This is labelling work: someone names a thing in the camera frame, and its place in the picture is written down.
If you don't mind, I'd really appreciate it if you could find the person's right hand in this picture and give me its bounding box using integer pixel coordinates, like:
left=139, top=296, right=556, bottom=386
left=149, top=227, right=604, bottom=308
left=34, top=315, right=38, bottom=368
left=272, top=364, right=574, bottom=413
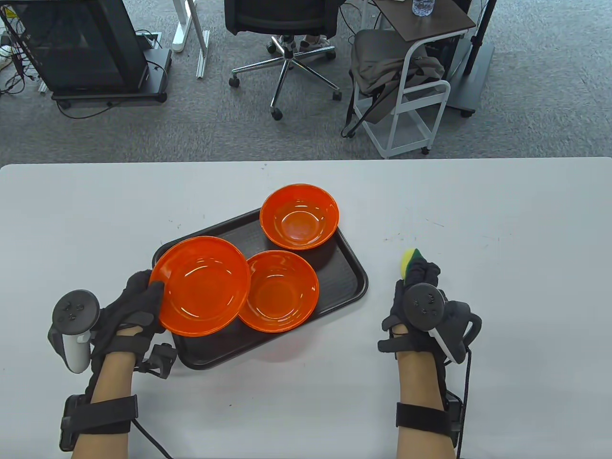
left=378, top=257, right=448, bottom=355

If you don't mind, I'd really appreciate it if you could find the person's left hand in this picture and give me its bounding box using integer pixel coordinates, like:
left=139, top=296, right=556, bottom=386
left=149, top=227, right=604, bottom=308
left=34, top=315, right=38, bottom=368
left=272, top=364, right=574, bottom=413
left=90, top=270, right=166, bottom=358

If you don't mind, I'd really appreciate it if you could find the green and yellow sponge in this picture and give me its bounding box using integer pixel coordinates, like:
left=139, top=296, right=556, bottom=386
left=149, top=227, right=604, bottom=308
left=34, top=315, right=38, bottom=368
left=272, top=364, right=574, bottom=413
left=401, top=248, right=427, bottom=280

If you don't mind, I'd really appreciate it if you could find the orange plastic bowl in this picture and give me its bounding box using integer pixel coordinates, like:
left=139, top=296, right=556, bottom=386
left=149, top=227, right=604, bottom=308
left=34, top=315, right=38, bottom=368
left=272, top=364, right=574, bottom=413
left=238, top=250, right=319, bottom=333
left=260, top=184, right=340, bottom=251
left=149, top=236, right=251, bottom=338

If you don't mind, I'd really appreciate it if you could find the person's left forearm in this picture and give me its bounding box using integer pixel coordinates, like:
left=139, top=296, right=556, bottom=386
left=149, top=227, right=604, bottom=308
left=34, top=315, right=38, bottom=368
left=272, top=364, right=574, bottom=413
left=72, top=353, right=139, bottom=459

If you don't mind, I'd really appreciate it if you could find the dark brown serving tray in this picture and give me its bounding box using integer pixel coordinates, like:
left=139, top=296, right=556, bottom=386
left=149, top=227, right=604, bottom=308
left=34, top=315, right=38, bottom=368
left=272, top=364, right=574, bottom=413
left=152, top=208, right=369, bottom=371

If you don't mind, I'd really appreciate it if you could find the grey jacket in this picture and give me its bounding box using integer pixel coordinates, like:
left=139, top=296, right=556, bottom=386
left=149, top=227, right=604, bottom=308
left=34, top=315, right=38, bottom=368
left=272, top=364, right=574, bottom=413
left=350, top=30, right=446, bottom=125

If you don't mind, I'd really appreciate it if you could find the black display stand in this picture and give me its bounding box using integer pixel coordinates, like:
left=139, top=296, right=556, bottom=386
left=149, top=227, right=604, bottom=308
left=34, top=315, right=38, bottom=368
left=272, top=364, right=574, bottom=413
left=0, top=0, right=173, bottom=106

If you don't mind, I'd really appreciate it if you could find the white cart with brown top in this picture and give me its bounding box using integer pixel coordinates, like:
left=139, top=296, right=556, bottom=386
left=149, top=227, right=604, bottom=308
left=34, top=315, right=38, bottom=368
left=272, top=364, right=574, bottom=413
left=351, top=0, right=477, bottom=159

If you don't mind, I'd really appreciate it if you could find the black office chair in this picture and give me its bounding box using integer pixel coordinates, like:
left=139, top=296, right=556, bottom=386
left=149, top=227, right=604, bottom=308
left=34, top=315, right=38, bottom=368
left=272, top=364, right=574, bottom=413
left=224, top=0, right=342, bottom=120

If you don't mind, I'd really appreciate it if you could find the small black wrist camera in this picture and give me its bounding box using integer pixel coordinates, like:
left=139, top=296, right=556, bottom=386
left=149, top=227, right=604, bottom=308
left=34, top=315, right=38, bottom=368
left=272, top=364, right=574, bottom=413
left=135, top=343, right=178, bottom=380

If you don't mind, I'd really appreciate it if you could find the black glove cable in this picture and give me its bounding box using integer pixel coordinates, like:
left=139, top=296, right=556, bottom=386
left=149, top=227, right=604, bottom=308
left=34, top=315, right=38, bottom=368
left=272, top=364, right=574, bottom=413
left=454, top=348, right=473, bottom=459
left=130, top=418, right=174, bottom=459

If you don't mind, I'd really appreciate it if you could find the black forearm strap unit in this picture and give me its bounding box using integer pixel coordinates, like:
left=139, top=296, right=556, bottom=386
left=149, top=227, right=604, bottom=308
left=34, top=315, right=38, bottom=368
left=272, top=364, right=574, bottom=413
left=396, top=390, right=464, bottom=448
left=59, top=393, right=139, bottom=452

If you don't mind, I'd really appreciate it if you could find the tangle of black cables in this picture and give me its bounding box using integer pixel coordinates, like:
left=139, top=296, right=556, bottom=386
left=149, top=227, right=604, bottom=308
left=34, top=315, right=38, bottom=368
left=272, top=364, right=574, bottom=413
left=0, top=29, right=29, bottom=96

